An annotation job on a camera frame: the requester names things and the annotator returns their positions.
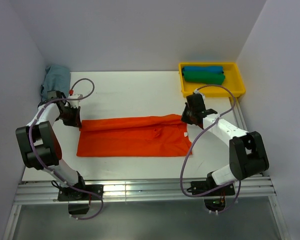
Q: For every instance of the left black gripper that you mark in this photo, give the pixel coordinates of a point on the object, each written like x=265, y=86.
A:
x=76, y=121

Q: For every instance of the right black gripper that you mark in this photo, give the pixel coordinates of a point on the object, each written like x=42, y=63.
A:
x=184, y=118

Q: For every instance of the orange t shirt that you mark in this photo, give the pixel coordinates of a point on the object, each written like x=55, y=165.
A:
x=146, y=136

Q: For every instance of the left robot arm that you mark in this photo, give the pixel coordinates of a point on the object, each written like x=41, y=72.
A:
x=39, y=146

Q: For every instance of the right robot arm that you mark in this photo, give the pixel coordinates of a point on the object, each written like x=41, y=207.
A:
x=247, y=153

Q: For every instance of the green rolled t shirt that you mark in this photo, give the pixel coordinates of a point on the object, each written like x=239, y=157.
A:
x=204, y=77

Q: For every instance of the grey-blue crumpled t shirt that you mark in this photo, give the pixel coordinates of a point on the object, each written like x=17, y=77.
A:
x=57, y=78

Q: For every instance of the blue rolled t shirt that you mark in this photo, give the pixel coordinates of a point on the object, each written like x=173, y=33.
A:
x=210, y=69

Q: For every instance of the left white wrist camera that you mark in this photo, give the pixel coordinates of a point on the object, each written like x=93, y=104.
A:
x=74, y=100

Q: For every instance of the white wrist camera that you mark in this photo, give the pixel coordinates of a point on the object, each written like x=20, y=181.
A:
x=197, y=91
x=74, y=100

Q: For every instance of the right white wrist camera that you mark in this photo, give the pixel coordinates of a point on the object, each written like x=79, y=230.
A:
x=197, y=91

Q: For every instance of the aluminium rail frame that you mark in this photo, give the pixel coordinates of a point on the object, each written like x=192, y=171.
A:
x=146, y=209

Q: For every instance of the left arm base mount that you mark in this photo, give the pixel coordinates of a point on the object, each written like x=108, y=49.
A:
x=79, y=202

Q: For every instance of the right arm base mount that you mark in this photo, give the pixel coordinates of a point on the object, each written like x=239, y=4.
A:
x=216, y=194

